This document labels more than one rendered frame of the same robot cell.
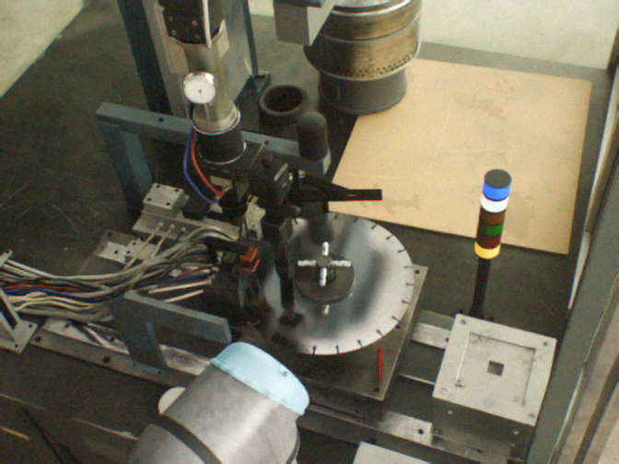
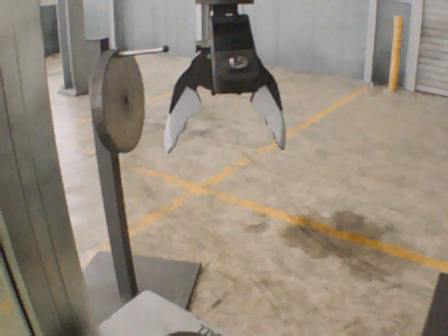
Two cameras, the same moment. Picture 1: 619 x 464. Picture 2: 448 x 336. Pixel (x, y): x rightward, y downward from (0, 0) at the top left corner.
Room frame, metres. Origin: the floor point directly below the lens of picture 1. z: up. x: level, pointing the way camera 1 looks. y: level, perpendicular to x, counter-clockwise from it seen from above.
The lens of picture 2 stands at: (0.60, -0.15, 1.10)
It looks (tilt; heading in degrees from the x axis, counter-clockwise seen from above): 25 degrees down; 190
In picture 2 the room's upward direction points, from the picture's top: straight up
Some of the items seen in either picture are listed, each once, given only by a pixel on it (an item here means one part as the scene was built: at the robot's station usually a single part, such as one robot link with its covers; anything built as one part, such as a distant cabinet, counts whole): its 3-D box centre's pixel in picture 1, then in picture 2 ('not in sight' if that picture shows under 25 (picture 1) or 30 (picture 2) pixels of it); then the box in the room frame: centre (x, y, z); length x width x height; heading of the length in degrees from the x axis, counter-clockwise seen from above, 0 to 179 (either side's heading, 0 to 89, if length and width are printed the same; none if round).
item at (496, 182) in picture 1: (496, 184); not in sight; (0.91, -0.32, 1.14); 0.05 x 0.04 x 0.03; 155
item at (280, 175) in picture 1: (272, 199); not in sight; (0.91, 0.06, 1.17); 0.06 x 0.05 x 0.20; 56
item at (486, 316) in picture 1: (476, 313); not in sight; (0.91, -0.32, 0.76); 0.09 x 0.03 x 0.03; 65
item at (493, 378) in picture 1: (491, 388); not in sight; (0.71, -0.30, 0.82); 0.18 x 0.18 x 0.15; 65
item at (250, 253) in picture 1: (231, 255); not in sight; (0.98, 0.16, 0.95); 0.10 x 0.03 x 0.07; 65
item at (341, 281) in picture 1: (325, 273); not in sight; (0.90, -0.02, 0.96); 0.11 x 0.11 x 0.03
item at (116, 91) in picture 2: not in sight; (111, 186); (-0.51, -0.74, 0.50); 0.50 x 0.50 x 1.00; 1
